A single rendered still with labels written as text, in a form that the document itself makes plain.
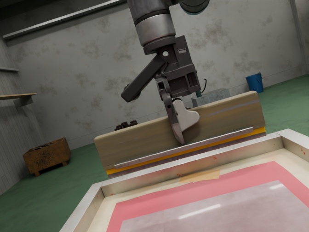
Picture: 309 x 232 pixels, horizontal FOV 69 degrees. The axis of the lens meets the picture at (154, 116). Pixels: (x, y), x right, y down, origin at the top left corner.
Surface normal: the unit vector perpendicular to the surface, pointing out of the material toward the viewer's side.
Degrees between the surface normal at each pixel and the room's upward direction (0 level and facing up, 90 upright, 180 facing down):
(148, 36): 90
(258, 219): 0
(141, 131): 90
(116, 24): 90
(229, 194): 0
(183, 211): 0
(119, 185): 90
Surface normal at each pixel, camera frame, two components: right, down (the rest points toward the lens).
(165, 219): -0.30, -0.94
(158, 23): 0.12, 0.10
